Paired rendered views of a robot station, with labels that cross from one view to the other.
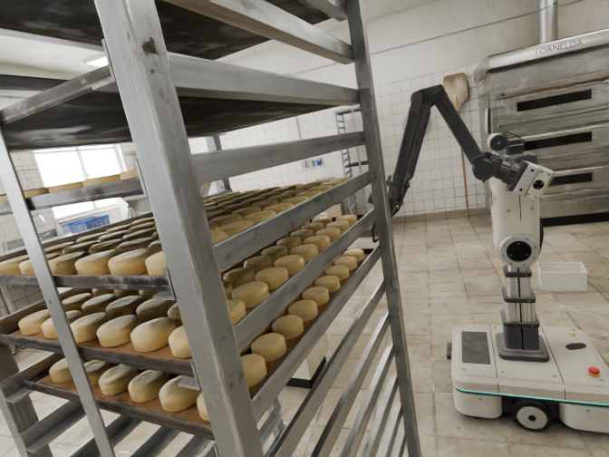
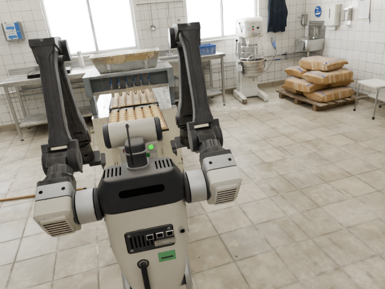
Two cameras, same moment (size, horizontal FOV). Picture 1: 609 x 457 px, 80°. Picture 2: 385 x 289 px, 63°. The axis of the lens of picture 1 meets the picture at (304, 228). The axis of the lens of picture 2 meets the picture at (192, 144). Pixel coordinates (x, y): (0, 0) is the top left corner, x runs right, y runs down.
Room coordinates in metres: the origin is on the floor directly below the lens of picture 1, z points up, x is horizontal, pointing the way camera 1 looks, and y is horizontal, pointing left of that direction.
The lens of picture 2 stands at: (1.26, -1.71, 1.60)
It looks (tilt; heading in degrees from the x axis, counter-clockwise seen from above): 23 degrees down; 55
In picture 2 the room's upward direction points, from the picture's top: 5 degrees counter-clockwise
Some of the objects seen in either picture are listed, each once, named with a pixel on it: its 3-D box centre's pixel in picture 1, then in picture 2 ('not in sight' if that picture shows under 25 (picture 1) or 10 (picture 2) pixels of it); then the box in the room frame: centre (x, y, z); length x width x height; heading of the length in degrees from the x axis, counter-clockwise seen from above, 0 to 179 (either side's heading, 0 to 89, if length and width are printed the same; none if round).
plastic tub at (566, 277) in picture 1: (561, 277); not in sight; (2.62, -1.93, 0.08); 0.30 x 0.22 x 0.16; 60
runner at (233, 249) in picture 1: (312, 204); not in sight; (0.58, -0.02, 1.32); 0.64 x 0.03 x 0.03; 152
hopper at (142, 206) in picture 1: (173, 197); (126, 61); (2.42, 0.82, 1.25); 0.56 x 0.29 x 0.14; 154
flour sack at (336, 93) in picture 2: not in sight; (329, 92); (5.89, 1.04, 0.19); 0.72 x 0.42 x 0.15; 165
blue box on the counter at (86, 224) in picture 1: (90, 224); (202, 49); (4.72, 2.74, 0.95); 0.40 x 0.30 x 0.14; 163
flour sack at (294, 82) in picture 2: not in sight; (305, 83); (5.77, 1.41, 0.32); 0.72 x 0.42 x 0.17; 75
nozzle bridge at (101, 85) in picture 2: not in sight; (131, 89); (2.42, 0.82, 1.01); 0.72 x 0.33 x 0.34; 154
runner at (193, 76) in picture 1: (291, 90); not in sight; (0.58, -0.02, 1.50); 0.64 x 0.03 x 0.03; 152
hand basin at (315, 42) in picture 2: not in sight; (311, 37); (6.65, 1.94, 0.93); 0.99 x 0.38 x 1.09; 70
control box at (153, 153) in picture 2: not in sight; (139, 153); (2.04, 0.04, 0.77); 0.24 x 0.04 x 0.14; 154
